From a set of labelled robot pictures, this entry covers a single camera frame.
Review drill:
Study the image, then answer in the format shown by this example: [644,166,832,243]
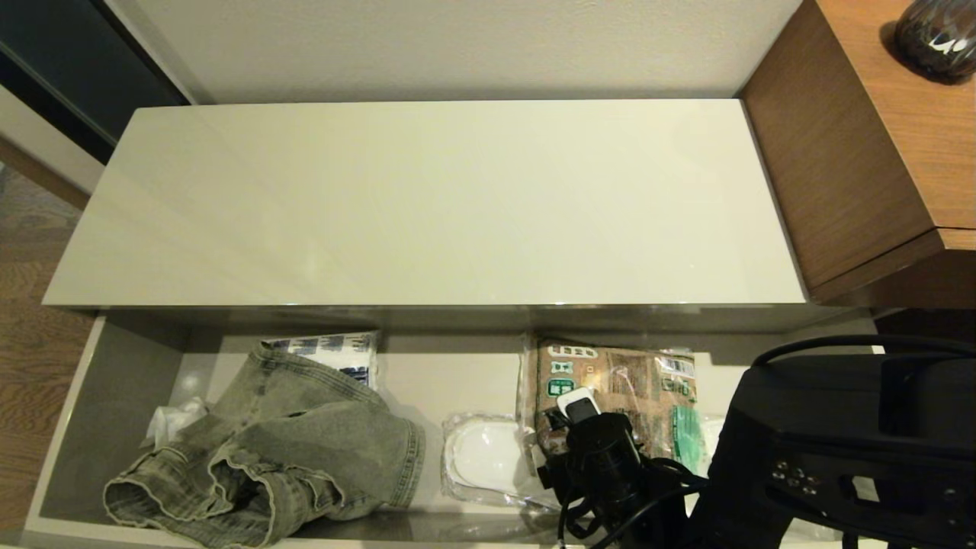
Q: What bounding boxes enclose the brown grain packet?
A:
[517,338,699,477]

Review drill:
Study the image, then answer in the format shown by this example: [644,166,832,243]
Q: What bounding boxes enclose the dark glass vase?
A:
[894,0,976,85]

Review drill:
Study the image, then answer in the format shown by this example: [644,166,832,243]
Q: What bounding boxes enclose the white plastic bag roll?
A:
[141,398,211,451]

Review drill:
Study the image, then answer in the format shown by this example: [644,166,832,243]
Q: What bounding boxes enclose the dark glass door panel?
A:
[0,0,191,165]

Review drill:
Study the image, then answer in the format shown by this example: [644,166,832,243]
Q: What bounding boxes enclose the clear plastic slipper bag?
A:
[440,410,727,510]

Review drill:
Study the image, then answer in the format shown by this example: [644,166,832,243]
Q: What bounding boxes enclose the glossy white low cabinet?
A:
[42,99,855,333]

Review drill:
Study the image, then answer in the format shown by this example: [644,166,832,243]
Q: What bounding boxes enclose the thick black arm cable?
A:
[751,333,976,368]

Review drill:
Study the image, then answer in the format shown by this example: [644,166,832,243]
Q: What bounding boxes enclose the white cabinet drawer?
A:
[23,309,889,549]

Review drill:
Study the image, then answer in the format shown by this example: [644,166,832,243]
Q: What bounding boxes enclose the brown wooden desk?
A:
[738,0,976,310]

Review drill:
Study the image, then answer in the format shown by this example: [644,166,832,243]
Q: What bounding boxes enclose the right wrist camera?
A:
[557,387,605,425]

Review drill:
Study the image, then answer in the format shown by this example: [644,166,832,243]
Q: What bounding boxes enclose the white disposable slipper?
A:
[444,416,544,500]
[698,416,727,477]

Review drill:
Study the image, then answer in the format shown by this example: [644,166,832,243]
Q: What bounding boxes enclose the grey-green denim shorts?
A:
[103,342,426,548]

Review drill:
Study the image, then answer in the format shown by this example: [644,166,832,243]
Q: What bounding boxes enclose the white blue printed packet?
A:
[263,332,380,392]

